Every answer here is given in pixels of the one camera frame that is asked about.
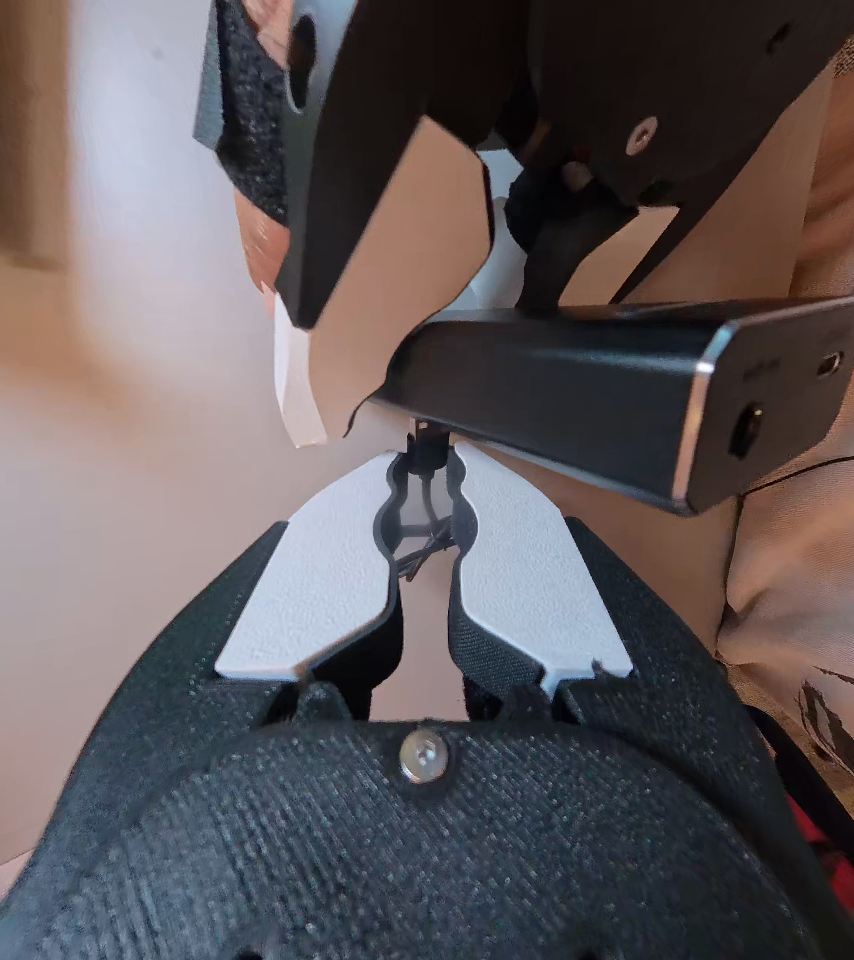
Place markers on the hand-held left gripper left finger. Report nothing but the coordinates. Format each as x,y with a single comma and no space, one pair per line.
314,585

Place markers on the black multi-port usb hub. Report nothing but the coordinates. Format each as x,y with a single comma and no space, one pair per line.
584,390

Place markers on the person's beige sweatshirt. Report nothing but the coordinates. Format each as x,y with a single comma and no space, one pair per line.
832,600

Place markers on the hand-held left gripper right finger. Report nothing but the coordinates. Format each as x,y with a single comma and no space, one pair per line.
539,592

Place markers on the person's right hand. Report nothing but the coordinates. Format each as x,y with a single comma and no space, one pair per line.
262,247

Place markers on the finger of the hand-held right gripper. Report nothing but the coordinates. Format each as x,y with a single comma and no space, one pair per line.
397,262
508,262

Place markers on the red object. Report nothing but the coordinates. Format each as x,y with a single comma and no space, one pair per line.
847,862

